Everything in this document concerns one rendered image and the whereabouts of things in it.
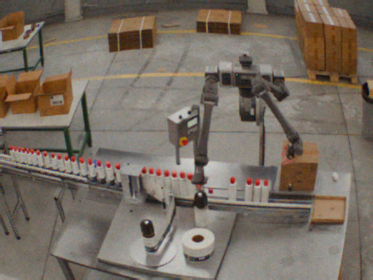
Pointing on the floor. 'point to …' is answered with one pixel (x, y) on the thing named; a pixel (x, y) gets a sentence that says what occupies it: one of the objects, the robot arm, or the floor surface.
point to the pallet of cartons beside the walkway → (326, 40)
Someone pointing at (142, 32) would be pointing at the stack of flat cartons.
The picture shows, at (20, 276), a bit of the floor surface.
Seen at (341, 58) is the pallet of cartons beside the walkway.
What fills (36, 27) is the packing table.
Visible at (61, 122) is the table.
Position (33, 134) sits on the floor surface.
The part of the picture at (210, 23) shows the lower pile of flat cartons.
